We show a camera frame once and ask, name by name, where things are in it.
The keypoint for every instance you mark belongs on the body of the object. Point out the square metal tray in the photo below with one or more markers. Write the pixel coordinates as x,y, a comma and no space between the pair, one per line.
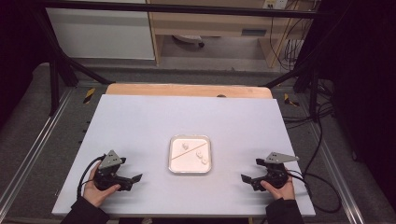
186,166

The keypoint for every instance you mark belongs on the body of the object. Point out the thin wooden skewer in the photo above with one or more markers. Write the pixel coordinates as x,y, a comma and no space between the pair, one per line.
188,151

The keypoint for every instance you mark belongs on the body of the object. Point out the yellow black floor tape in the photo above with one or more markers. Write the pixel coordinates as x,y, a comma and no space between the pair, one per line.
290,100
89,95

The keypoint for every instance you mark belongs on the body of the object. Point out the aluminium floor rail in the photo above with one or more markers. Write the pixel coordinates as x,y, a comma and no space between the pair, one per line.
336,174
34,146

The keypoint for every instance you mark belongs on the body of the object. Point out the white table board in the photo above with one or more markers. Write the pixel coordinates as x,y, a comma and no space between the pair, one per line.
140,124

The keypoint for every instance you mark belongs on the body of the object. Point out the person's right hand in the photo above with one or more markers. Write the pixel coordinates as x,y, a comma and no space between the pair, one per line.
285,193

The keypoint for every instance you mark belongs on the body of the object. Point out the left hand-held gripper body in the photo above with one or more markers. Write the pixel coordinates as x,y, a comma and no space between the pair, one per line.
107,174

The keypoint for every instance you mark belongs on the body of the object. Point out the black metal frame bar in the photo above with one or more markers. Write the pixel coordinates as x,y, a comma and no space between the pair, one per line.
186,8

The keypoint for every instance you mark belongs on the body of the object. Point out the white cabinet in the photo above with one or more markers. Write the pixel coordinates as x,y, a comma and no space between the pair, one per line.
99,34

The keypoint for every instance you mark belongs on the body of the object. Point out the light wooden desk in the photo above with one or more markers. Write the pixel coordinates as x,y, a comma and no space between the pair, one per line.
211,23

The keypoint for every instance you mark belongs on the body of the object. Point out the office chair base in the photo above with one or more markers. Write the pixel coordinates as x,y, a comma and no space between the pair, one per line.
190,39

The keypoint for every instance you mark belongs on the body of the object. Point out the wooden table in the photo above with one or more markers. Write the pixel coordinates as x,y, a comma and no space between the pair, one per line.
186,90

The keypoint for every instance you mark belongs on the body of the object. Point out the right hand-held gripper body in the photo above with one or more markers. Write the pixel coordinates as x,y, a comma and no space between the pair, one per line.
275,175

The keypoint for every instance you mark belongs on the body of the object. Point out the black metal stand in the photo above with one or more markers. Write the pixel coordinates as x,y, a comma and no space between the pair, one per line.
54,87
313,93

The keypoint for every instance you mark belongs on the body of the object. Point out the person's left hand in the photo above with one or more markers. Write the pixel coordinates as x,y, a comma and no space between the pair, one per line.
95,194

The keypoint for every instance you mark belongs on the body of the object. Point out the white wall power outlet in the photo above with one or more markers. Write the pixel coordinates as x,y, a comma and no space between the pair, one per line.
275,3

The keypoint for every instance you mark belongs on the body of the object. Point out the black curtain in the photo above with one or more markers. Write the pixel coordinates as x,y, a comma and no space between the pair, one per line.
364,77
15,46

